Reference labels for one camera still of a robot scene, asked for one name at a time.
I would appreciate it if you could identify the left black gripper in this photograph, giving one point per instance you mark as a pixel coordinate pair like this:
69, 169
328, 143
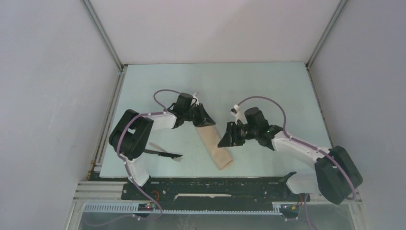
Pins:
203, 119

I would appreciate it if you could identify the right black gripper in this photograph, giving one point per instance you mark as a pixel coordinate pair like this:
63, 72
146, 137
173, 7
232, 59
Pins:
228, 140

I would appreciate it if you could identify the beige cloth napkin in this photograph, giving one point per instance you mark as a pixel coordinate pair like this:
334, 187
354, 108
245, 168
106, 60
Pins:
210, 137

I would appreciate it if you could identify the black knife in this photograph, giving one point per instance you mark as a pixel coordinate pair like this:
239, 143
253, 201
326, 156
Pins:
163, 154

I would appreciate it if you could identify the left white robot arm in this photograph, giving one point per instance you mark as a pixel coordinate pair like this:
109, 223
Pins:
130, 136

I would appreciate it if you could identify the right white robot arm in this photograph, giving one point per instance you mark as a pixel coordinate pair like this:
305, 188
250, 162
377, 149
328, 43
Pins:
335, 175

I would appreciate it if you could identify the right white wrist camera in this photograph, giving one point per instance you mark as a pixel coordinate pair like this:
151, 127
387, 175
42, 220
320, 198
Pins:
239, 117

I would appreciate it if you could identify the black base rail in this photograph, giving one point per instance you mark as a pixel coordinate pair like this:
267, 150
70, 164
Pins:
275, 184

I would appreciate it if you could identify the white cable duct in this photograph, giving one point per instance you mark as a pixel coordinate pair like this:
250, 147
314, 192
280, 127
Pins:
140, 208

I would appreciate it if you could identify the aluminium frame rail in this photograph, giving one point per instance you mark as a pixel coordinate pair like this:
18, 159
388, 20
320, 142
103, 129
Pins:
101, 190

